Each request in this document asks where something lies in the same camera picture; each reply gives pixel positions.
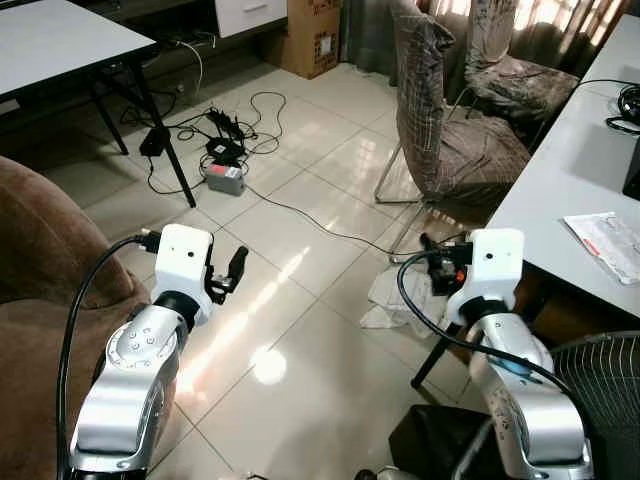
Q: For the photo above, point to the patterned window curtain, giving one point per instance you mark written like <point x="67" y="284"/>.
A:
<point x="570" y="25"/>

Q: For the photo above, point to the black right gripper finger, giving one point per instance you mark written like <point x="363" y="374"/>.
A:
<point x="432" y="245"/>

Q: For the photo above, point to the brown cardboard box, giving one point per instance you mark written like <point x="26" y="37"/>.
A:
<point x="315" y="40"/>

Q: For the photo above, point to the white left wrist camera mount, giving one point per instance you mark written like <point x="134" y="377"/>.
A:
<point x="183" y="262"/>

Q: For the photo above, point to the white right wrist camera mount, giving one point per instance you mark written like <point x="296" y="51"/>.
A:
<point x="492" y="268"/>

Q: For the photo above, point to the printed plastic bag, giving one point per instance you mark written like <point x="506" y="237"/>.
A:
<point x="610" y="245"/>

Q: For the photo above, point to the brown sofa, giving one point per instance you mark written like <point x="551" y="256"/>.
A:
<point x="40" y="260"/>

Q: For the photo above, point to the long white desk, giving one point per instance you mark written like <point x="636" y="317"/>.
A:
<point x="555" y="170"/>

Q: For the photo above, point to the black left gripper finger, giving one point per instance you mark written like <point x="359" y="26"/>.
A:
<point x="238" y="268"/>

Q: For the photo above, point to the black charger block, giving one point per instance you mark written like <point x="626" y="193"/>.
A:
<point x="225" y="148"/>

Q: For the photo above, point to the floral covered chair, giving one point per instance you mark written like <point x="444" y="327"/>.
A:
<point x="520" y="85"/>

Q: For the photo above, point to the black box base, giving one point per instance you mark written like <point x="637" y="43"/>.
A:
<point x="430" y="445"/>

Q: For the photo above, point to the white drawer cabinet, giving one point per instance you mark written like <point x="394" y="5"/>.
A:
<point x="250" y="14"/>

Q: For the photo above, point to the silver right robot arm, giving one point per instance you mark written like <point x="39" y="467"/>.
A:
<point x="525" y="400"/>

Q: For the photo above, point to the black power adapter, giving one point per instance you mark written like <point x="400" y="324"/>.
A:
<point x="152" y="142"/>

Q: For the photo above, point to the plaid covered metal chair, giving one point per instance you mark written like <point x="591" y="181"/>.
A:
<point x="450" y="140"/>

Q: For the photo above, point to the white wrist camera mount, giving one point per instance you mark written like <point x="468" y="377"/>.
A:
<point x="492" y="268"/>
<point x="183" y="262"/>

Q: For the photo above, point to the small white black-legged table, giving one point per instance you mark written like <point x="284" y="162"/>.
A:
<point x="60" y="40"/>

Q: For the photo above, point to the white crumpled cloth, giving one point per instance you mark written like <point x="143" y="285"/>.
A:
<point x="395" y="300"/>

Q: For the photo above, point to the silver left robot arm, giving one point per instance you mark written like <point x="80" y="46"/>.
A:
<point x="125" y="390"/>

